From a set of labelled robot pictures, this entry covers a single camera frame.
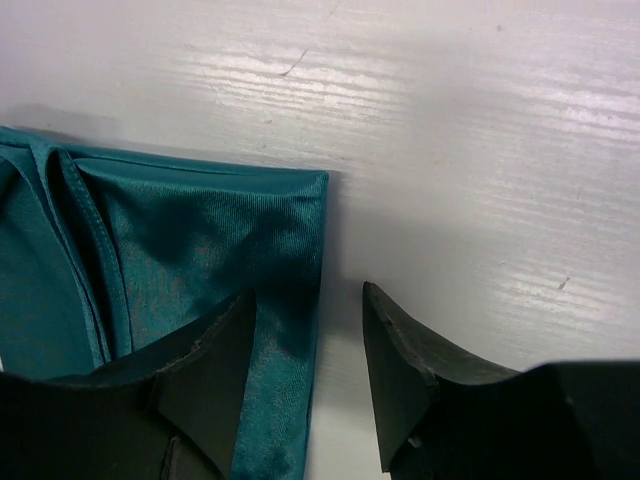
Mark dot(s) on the teal cloth napkin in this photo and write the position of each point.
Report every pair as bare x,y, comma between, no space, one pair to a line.
104,252

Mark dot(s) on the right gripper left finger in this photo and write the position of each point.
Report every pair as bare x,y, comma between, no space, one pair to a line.
193,382

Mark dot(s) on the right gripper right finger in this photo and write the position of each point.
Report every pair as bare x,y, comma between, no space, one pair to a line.
407,363

